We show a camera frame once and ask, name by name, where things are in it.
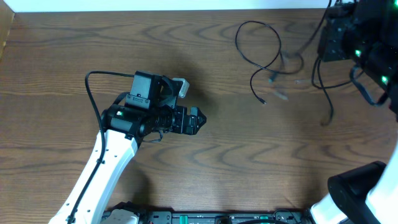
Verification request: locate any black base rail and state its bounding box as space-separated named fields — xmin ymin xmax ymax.
xmin=100 ymin=202 xmax=314 ymax=224

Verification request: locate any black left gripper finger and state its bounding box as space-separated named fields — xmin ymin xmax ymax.
xmin=190 ymin=106 xmax=206 ymax=124
xmin=191 ymin=123 xmax=204 ymax=135

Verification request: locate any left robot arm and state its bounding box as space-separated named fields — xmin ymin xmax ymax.
xmin=50 ymin=71 xmax=206 ymax=223

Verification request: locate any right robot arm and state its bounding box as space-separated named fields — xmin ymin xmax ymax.
xmin=304 ymin=0 xmax=397 ymax=223

